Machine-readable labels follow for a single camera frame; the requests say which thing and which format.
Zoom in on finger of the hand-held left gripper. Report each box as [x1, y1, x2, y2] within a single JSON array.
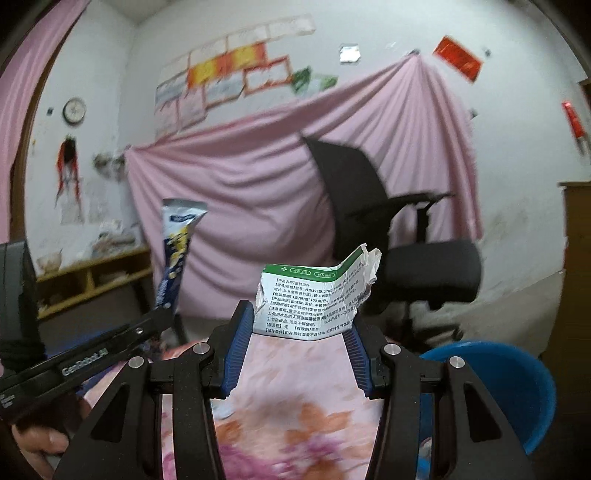
[[131, 307, 179, 343]]

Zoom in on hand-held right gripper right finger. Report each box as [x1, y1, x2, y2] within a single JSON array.
[[342, 318, 528, 480]]

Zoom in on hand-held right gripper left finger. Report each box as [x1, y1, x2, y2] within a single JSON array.
[[53, 299, 257, 480]]

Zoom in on torn green paper box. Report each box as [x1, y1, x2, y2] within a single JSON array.
[[255, 244, 383, 343]]

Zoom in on blue snack sachet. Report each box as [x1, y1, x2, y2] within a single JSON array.
[[154, 198, 209, 320]]

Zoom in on blue plastic bucket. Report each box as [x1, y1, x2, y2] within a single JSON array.
[[418, 340, 557, 456]]

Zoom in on person's left hand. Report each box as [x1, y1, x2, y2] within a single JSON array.
[[10, 399, 88, 469]]

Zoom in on pink floral blanket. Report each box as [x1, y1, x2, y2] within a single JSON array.
[[69, 339, 435, 480]]

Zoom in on white bowl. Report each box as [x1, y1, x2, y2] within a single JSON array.
[[37, 251, 64, 274]]

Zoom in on pile of papers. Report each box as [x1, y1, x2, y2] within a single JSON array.
[[90, 222, 145, 259]]

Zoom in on black office chair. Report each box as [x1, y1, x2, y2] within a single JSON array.
[[302, 136, 484, 356]]

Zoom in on pink cloth curtain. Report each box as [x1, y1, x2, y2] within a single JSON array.
[[124, 52, 485, 345], [0, 0, 89, 246]]

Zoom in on wooden cabinet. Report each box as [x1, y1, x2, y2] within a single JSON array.
[[547, 182, 591, 370]]

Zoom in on green white paper sheet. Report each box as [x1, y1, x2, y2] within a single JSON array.
[[293, 67, 338, 98]]

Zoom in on wooden wall shelf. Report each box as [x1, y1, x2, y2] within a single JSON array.
[[34, 244, 154, 322]]

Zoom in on faded wall paper sheet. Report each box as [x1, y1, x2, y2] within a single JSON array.
[[60, 185, 86, 226]]

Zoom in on red black wall ornament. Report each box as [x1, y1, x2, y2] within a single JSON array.
[[55, 136, 84, 206]]

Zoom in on round wall clock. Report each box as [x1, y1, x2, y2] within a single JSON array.
[[62, 97, 88, 125]]

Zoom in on group of wall certificates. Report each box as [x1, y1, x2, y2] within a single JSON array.
[[154, 14, 315, 139]]

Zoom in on red wall poster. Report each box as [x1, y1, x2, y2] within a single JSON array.
[[433, 35, 484, 83]]

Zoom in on red wall scroll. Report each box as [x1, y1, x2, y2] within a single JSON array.
[[562, 100, 591, 156]]

